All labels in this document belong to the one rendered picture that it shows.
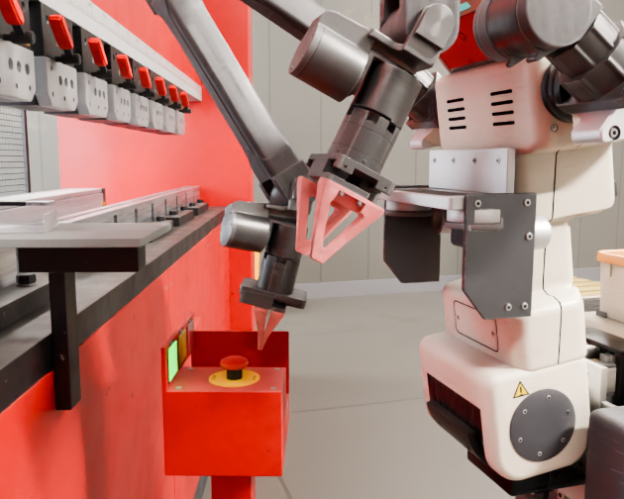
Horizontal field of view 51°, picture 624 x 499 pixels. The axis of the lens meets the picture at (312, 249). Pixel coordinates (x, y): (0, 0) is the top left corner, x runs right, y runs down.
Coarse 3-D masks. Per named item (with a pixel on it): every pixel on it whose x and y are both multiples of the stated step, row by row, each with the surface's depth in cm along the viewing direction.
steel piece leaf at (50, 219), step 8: (48, 216) 78; (56, 216) 85; (48, 224) 78; (56, 224) 85; (0, 232) 76; (8, 232) 76; (16, 232) 76; (24, 232) 76; (32, 232) 77; (40, 232) 77
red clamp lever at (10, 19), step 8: (0, 0) 85; (8, 0) 85; (16, 0) 86; (0, 8) 86; (8, 8) 86; (16, 8) 86; (8, 16) 87; (16, 16) 87; (16, 24) 88; (16, 32) 90; (24, 32) 90; (32, 32) 91; (8, 40) 91; (16, 40) 90; (24, 40) 90; (32, 40) 91
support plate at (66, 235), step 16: (0, 224) 87; (16, 224) 87; (32, 224) 87; (64, 224) 87; (80, 224) 87; (96, 224) 87; (112, 224) 87; (128, 224) 87; (144, 224) 87; (160, 224) 87; (0, 240) 71; (16, 240) 71; (32, 240) 71; (48, 240) 71; (64, 240) 71; (80, 240) 71; (96, 240) 72; (112, 240) 72; (128, 240) 72; (144, 240) 73
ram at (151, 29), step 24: (48, 0) 108; (96, 0) 135; (120, 0) 154; (144, 0) 178; (72, 24) 123; (96, 24) 135; (144, 24) 178; (120, 48) 153; (168, 48) 213; (168, 72) 213; (192, 72) 262; (192, 96) 265
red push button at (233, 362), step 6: (222, 360) 91; (228, 360) 90; (234, 360) 90; (240, 360) 90; (246, 360) 91; (222, 366) 90; (228, 366) 90; (234, 366) 90; (240, 366) 90; (246, 366) 91; (228, 372) 91; (234, 372) 91; (240, 372) 91; (228, 378) 91; (234, 378) 91; (240, 378) 91
